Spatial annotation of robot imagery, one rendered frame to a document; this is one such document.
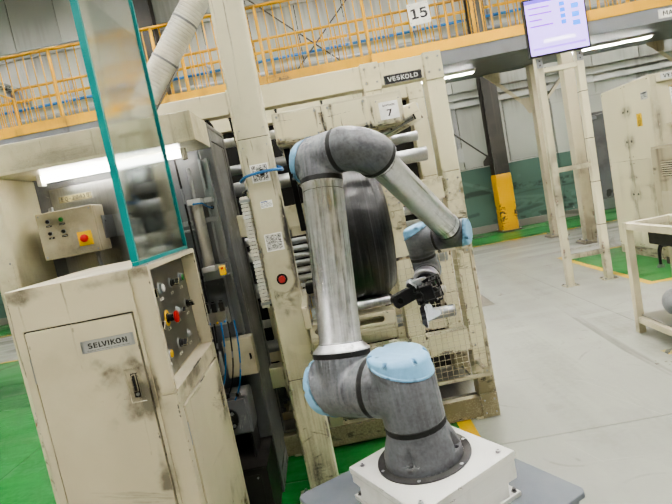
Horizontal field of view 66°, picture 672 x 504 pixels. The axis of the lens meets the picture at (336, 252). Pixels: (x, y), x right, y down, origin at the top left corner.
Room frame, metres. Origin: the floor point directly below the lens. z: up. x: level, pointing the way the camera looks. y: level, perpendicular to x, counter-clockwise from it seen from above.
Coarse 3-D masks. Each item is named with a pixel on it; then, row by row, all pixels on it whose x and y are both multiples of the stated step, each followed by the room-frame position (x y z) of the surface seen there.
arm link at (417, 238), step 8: (416, 224) 1.79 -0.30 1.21; (424, 224) 1.75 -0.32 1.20; (408, 232) 1.75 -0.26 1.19; (416, 232) 1.74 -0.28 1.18; (424, 232) 1.73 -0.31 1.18; (408, 240) 1.76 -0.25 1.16; (416, 240) 1.74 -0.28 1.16; (424, 240) 1.72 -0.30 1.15; (408, 248) 1.77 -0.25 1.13; (416, 248) 1.75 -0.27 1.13; (424, 248) 1.74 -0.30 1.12; (432, 248) 1.73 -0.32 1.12; (416, 256) 1.75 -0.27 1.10; (424, 256) 1.75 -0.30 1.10; (432, 256) 1.76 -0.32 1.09
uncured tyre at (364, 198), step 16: (352, 176) 2.04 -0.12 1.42; (352, 192) 1.98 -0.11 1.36; (368, 192) 1.98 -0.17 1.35; (352, 208) 1.95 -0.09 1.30; (368, 208) 1.95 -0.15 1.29; (384, 208) 1.98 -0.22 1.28; (352, 224) 1.93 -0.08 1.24; (368, 224) 1.93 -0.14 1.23; (384, 224) 1.95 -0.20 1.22; (352, 240) 1.93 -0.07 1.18; (368, 240) 1.93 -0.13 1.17; (384, 240) 1.94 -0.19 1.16; (352, 256) 1.94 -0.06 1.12; (368, 256) 1.94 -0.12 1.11; (384, 256) 1.95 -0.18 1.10; (368, 272) 1.97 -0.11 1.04; (384, 272) 1.98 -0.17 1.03; (368, 288) 2.03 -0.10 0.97; (384, 288) 2.05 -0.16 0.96
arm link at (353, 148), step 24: (336, 144) 1.31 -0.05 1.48; (360, 144) 1.30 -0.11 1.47; (384, 144) 1.32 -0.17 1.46; (360, 168) 1.32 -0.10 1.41; (384, 168) 1.33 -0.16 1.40; (408, 168) 1.43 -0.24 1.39; (408, 192) 1.44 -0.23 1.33; (432, 216) 1.54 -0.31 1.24; (456, 216) 1.66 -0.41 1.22; (432, 240) 1.71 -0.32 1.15; (456, 240) 1.66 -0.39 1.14
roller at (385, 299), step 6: (384, 294) 2.09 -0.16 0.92; (390, 294) 2.08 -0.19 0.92; (360, 300) 2.08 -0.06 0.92; (366, 300) 2.07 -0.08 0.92; (372, 300) 2.07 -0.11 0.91; (378, 300) 2.07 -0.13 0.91; (384, 300) 2.07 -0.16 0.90; (390, 300) 2.07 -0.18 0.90; (360, 306) 2.07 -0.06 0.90; (366, 306) 2.07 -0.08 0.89; (372, 306) 2.07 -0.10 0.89; (378, 306) 2.08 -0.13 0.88; (312, 312) 2.07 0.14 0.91
